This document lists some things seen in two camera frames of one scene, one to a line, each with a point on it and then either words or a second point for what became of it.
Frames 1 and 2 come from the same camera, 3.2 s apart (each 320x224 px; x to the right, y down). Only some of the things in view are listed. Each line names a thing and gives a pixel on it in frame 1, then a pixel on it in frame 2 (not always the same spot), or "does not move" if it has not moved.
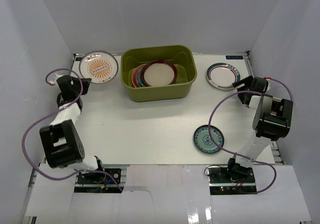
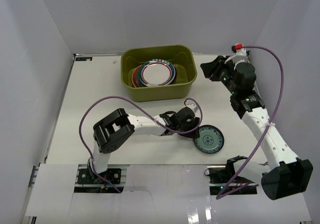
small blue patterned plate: (203, 141) does not move
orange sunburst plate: (100, 66) → (142, 74)
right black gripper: (248, 81) → (209, 68)
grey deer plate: (137, 76) does not move
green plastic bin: (183, 56) does not move
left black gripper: (78, 84) → (189, 128)
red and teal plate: (134, 75) does not move
